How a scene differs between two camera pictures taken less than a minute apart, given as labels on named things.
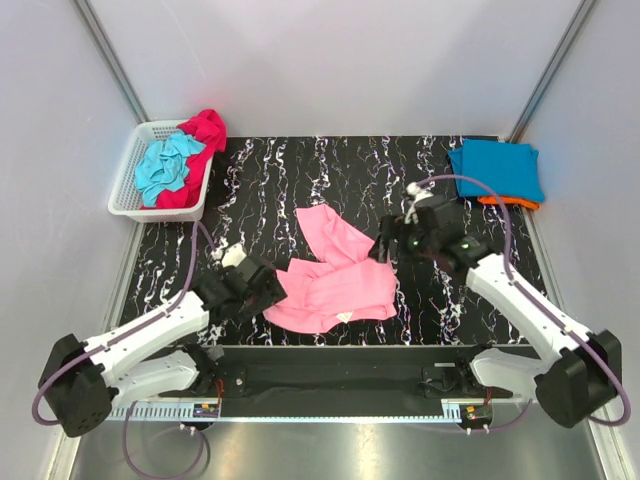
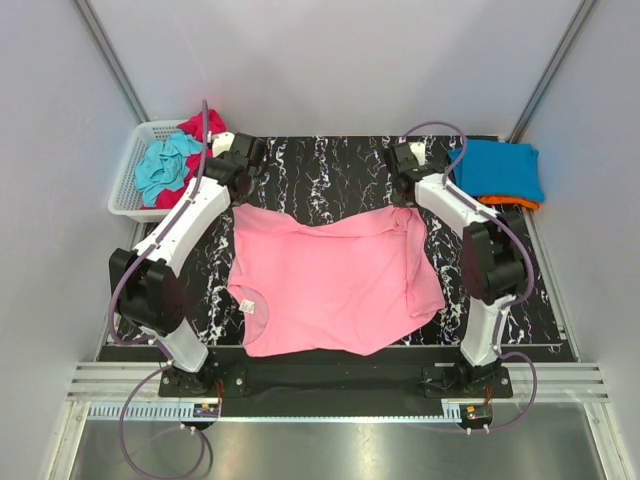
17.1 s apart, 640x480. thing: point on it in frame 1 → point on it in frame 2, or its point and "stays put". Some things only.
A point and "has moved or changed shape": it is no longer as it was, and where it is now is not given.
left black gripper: x=261 y=288 → x=255 y=151
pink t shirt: x=344 y=284 has moved or changed shape
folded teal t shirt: x=511 y=170 stays put
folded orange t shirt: x=512 y=201 stays put
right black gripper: x=396 y=238 → x=396 y=160
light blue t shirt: x=163 y=165 stays put
